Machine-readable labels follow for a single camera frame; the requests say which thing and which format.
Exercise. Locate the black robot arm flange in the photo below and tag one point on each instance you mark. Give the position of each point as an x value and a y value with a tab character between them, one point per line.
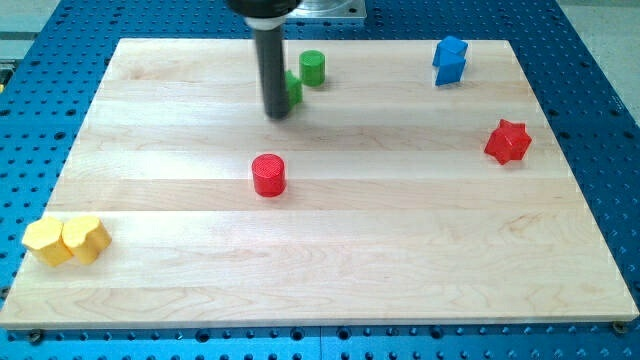
263	8

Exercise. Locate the silver metal mounting plate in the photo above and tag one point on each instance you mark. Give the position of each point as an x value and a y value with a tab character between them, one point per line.
330	9

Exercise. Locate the blue cube block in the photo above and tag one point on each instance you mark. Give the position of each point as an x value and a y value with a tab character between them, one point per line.
449	44

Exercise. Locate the green cube block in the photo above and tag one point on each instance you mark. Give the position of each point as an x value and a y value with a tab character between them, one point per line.
294	89

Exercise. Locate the light wooden board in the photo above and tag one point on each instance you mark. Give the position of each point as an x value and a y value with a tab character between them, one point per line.
392	212

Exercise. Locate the yellow heart block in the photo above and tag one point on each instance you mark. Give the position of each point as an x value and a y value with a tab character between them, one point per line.
86	237

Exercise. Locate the blue triangular block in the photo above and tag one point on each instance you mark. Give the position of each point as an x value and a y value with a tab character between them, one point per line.
450	68

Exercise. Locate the red star block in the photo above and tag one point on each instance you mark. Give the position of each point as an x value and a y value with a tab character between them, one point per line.
508	142

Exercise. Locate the green cylinder block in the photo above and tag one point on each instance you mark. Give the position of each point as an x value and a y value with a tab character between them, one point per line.
312	67

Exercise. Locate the red cylinder block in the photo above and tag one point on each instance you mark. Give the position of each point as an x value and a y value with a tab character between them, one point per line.
269	176

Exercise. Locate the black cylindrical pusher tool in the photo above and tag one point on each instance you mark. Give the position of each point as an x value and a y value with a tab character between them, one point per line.
268	38

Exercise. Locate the yellow hexagon block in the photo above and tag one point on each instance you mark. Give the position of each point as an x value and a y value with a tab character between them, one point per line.
43	238

